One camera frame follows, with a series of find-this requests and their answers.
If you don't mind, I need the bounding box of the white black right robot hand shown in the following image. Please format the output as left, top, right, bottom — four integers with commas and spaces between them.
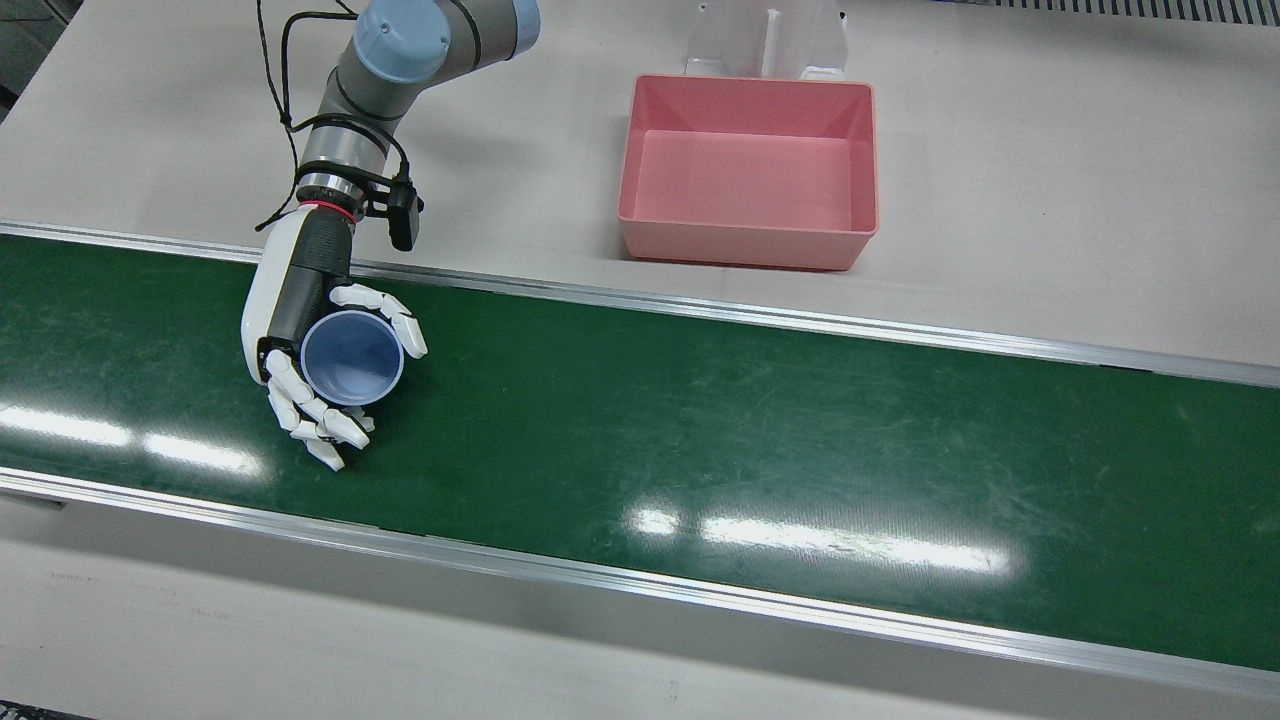
241, 204, 429, 472

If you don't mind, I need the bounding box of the light blue plastic cup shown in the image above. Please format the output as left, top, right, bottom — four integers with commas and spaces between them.
300, 309, 405, 408

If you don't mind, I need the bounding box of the pink plastic box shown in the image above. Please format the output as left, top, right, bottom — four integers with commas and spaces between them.
616, 73, 880, 272

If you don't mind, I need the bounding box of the green conveyor belt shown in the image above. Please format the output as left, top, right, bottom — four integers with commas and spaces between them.
0, 235, 1280, 673

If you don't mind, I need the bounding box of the dark slotted vent grille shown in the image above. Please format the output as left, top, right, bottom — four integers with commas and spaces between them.
940, 0, 1280, 28

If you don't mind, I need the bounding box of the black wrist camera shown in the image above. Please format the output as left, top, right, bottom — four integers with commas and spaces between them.
364, 176, 425, 253

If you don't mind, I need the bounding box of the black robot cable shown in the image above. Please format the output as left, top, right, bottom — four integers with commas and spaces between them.
254, 0, 356, 233

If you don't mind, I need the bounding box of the aluminium conveyor side rail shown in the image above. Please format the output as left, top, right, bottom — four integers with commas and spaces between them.
0, 221, 1280, 389
0, 465, 1280, 701

